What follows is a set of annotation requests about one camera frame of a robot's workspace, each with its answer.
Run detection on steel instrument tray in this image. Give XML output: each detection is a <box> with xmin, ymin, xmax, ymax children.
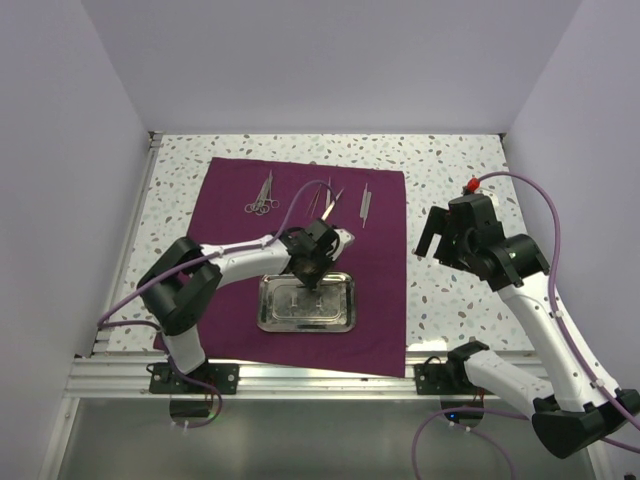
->
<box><xmin>257</xmin><ymin>272</ymin><xmax>357</xmax><ymax>333</ymax></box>

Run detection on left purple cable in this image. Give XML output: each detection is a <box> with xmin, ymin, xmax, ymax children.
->
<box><xmin>97</xmin><ymin>180</ymin><xmax>336</xmax><ymax>430</ymax></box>

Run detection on steel pointed tweezers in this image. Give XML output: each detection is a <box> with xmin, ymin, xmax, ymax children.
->
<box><xmin>306</xmin><ymin>178</ymin><xmax>332</xmax><ymax>217</ymax></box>

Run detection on aluminium rail frame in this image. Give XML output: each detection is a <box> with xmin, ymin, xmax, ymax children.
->
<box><xmin>41</xmin><ymin>133</ymin><xmax>606</xmax><ymax>479</ymax></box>

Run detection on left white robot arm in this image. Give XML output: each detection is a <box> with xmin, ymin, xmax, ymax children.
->
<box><xmin>137</xmin><ymin>219</ymin><xmax>355</xmax><ymax>393</ymax></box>

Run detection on purple cable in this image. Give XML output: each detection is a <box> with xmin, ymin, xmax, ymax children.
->
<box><xmin>97</xmin><ymin>180</ymin><xmax>336</xmax><ymax>430</ymax></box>
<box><xmin>413</xmin><ymin>172</ymin><xmax>640</xmax><ymax>480</ymax></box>

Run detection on purple cloth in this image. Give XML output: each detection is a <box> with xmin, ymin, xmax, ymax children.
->
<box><xmin>152</xmin><ymin>157</ymin><xmax>407</xmax><ymax>380</ymax></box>

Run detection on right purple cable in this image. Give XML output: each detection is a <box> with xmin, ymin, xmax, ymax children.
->
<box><xmin>413</xmin><ymin>172</ymin><xmax>640</xmax><ymax>480</ymax></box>

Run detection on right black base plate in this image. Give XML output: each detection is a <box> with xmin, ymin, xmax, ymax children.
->
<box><xmin>413</xmin><ymin>356</ymin><xmax>491</xmax><ymax>396</ymax></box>

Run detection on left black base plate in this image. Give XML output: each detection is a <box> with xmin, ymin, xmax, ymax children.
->
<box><xmin>146</xmin><ymin>362</ymin><xmax>239</xmax><ymax>395</ymax></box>

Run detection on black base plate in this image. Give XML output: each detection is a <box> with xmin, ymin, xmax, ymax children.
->
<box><xmin>146</xmin><ymin>362</ymin><xmax>239</xmax><ymax>395</ymax></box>
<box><xmin>413</xmin><ymin>356</ymin><xmax>491</xmax><ymax>396</ymax></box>

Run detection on steel scissors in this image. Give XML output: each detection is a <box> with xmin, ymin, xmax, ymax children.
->
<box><xmin>252</xmin><ymin>172</ymin><xmax>275</xmax><ymax>217</ymax></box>
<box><xmin>244</xmin><ymin>174</ymin><xmax>274</xmax><ymax>214</ymax></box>

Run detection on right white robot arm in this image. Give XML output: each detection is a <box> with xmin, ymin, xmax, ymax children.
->
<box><xmin>416</xmin><ymin>194</ymin><xmax>639</xmax><ymax>458</ymax></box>

